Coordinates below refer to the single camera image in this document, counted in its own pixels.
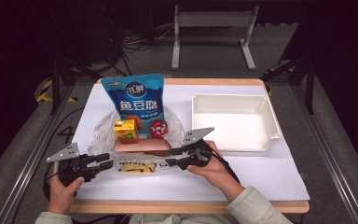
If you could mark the aluminium floor rail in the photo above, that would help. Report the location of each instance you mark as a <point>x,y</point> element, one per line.
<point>341,174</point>
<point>21,183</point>

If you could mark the white table mat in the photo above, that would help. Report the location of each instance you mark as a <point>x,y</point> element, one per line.
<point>261,174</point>

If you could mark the white plastic bin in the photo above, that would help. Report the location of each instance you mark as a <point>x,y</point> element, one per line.
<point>239,124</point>

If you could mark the translucent plastic shopping bag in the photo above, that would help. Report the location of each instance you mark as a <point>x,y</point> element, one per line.
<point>102,137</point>

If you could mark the person's pale clothing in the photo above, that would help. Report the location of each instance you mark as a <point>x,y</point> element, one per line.
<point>183,219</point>

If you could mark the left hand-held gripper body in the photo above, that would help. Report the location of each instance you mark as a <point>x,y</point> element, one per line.
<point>71,168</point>

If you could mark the person's right hand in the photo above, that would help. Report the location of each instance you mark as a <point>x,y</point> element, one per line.
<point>217,174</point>

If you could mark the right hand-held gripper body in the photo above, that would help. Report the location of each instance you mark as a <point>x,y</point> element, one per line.
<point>197,152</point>

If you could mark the brown box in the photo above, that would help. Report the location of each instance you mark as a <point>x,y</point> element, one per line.
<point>143,145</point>

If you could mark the blue snack pouch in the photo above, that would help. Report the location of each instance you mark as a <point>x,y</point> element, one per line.
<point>136,102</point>

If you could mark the yellow black striped tape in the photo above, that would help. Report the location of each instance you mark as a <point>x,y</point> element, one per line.
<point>43,93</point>

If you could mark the red lidded candy jar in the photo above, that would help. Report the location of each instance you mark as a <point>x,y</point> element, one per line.
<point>158,127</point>

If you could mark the white metal stand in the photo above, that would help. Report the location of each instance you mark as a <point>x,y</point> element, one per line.
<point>214,18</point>

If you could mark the yellow drink carton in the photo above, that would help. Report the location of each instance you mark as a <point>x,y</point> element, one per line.
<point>126,130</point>

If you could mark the person's left hand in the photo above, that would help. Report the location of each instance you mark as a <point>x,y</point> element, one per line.
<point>60,196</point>

